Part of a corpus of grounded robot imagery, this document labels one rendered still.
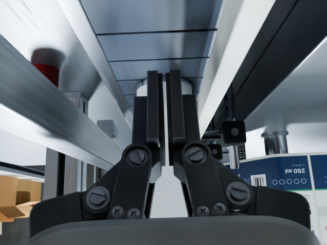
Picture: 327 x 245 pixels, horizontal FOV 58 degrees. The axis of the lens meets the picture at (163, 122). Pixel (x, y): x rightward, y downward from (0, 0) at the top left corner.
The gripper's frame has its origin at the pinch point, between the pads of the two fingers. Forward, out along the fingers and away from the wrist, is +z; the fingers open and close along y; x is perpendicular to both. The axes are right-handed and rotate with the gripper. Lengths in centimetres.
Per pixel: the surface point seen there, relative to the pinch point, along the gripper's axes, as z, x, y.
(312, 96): 11.8, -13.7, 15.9
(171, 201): -0.5, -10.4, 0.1
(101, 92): 19.9, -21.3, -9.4
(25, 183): 107, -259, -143
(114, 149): 0.2, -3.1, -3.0
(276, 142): 16.6, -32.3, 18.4
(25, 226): 116, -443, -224
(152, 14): 6.3, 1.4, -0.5
